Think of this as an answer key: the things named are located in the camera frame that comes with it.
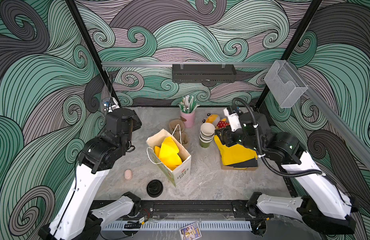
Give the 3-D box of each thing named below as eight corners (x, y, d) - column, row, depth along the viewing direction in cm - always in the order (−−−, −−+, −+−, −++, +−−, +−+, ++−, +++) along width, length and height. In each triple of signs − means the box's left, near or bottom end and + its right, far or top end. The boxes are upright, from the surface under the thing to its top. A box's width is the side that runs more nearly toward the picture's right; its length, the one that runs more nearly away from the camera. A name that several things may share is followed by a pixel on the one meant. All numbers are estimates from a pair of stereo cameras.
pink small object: (124, 179, 85) (122, 178, 83) (126, 170, 88) (125, 169, 86) (131, 179, 85) (130, 178, 83) (133, 170, 88) (132, 169, 86)
